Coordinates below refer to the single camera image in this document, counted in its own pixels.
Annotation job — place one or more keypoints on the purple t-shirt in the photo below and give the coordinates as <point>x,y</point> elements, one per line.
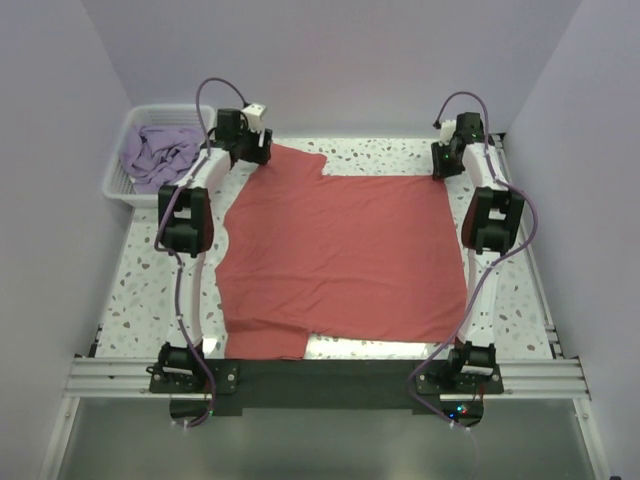
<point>153,156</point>

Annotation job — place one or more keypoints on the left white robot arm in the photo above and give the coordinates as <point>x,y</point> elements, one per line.
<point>186,233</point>

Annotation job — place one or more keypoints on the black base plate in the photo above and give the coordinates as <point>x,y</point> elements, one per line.
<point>240,385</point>

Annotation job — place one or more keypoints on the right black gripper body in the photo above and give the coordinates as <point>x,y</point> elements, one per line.
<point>446,165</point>

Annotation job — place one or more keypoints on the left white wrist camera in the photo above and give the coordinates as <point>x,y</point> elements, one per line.
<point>254,114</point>

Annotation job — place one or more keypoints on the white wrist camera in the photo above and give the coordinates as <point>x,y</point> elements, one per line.
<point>254,114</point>
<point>446,130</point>

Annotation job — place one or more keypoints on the salmon red t-shirt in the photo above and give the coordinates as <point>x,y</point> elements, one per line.
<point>355,257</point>

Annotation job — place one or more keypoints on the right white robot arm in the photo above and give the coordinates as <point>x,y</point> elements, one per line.
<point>488,233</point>

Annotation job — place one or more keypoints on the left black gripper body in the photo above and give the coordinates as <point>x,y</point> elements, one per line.
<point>250,149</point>

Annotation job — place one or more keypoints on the white plastic laundry basket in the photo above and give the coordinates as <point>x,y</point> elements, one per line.
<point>117,185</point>

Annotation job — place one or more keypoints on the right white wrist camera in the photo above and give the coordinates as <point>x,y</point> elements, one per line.
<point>446,130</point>

